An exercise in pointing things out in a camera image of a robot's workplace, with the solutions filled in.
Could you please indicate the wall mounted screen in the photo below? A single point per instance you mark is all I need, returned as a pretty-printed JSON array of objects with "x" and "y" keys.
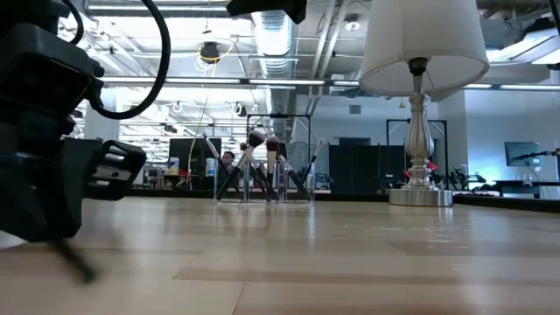
[{"x": 522, "y": 153}]

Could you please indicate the white bottle blue label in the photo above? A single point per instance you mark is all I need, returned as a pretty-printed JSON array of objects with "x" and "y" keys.
[
  {"x": 174, "y": 166},
  {"x": 210, "y": 167}
]

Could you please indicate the large brown bristle makeup brush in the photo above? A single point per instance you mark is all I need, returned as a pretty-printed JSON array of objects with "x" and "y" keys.
[{"x": 272, "y": 143}]

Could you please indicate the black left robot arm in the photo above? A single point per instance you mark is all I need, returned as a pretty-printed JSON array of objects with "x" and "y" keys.
[{"x": 22, "y": 11}]

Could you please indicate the white shade silver table lamp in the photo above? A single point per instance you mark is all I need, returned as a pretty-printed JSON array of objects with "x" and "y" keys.
[{"x": 420, "y": 26}]

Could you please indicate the clear acrylic brush organizer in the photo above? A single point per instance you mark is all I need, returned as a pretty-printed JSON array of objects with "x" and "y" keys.
[{"x": 245, "y": 199}]

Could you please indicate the large dark powder makeup brush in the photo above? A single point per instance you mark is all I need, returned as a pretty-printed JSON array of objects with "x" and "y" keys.
[{"x": 256, "y": 137}]

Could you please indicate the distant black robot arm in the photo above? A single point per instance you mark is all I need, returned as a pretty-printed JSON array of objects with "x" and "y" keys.
[{"x": 538, "y": 154}]

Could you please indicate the black ceiling dome camera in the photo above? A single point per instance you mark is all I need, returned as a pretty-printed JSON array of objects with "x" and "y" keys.
[{"x": 210, "y": 52}]

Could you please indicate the long ceiling light bar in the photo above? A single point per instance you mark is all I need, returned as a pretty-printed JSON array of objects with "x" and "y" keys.
[{"x": 201, "y": 81}]

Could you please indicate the silver ceiling ventilation duct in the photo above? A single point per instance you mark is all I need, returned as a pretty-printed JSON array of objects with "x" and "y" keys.
[{"x": 273, "y": 44}]

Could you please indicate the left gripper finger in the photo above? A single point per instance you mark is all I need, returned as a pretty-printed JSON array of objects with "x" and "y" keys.
[
  {"x": 137, "y": 159},
  {"x": 39, "y": 205}
]

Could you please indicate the white square pillar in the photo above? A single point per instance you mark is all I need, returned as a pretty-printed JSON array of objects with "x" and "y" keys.
[{"x": 111, "y": 131}]

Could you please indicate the distant black bench table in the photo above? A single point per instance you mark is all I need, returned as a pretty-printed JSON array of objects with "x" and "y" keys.
[{"x": 525, "y": 184}]

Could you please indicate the black room partition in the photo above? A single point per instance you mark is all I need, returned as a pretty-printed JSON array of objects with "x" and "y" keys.
[{"x": 363, "y": 170}]

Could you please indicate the thin black makeup brush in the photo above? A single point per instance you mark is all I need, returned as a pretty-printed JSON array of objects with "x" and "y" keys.
[
  {"x": 211, "y": 146},
  {"x": 318, "y": 149}
]

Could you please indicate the person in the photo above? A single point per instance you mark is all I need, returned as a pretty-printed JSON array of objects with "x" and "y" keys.
[{"x": 227, "y": 157}]

